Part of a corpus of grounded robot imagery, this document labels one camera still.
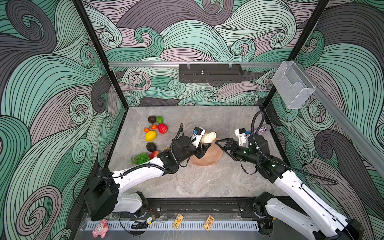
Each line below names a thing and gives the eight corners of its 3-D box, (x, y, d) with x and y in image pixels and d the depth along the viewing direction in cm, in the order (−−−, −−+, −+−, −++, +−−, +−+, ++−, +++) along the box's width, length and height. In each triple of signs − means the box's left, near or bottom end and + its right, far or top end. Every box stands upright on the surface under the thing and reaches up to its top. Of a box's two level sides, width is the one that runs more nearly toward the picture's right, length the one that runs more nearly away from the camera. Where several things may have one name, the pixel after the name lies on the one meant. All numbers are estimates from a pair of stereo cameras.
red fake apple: (157, 129, 106) (156, 126, 103) (163, 125, 108) (162, 122, 105) (163, 134, 103) (162, 131, 100) (168, 130, 105) (168, 127, 102)
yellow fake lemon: (145, 141, 100) (144, 138, 98) (147, 133, 105) (146, 130, 102) (156, 141, 100) (155, 138, 98) (157, 133, 105) (156, 130, 102)
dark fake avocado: (146, 149, 98) (144, 145, 94) (151, 144, 100) (149, 140, 97) (153, 154, 95) (152, 151, 92) (158, 149, 98) (157, 145, 94)
